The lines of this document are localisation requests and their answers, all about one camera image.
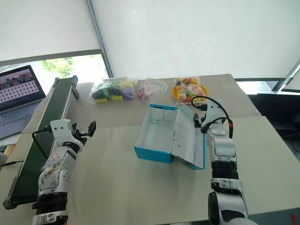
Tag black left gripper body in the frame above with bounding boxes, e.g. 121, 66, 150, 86
70, 128, 88, 146

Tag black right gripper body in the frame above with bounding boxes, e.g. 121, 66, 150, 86
198, 120, 209, 135

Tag dark green conveyor belt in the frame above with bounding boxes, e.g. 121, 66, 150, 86
3, 75, 79, 210

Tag blue cardboard box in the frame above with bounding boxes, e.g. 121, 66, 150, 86
134, 103, 207, 171

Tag bag of colourful balls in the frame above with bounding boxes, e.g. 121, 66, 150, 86
173, 75, 210, 105

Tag yellow plate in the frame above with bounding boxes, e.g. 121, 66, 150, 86
172, 84, 209, 102

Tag bag of yellow purple blocks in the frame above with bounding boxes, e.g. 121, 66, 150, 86
90, 77, 138, 104

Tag clear bag of pink items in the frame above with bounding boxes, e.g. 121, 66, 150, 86
136, 77, 169, 105

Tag grey open laptop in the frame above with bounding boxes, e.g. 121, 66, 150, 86
0, 65, 47, 140

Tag ribbed metal conduit pole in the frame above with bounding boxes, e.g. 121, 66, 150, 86
85, 0, 113, 78

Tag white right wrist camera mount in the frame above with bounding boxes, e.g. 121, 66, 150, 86
202, 99, 230, 129

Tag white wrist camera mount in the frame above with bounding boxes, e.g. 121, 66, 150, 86
202, 99, 230, 129
50, 119, 72, 139

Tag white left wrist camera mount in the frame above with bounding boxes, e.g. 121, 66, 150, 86
50, 119, 72, 139

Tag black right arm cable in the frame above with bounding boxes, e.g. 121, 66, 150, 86
190, 95, 234, 139

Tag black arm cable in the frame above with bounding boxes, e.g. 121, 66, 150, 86
190, 95, 234, 139
31, 125, 55, 161

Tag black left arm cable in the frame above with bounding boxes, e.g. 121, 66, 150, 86
31, 125, 55, 161

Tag thin black table cable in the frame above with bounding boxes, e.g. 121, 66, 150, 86
0, 160, 24, 167

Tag grey window handle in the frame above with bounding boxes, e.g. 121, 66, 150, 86
283, 60, 300, 85

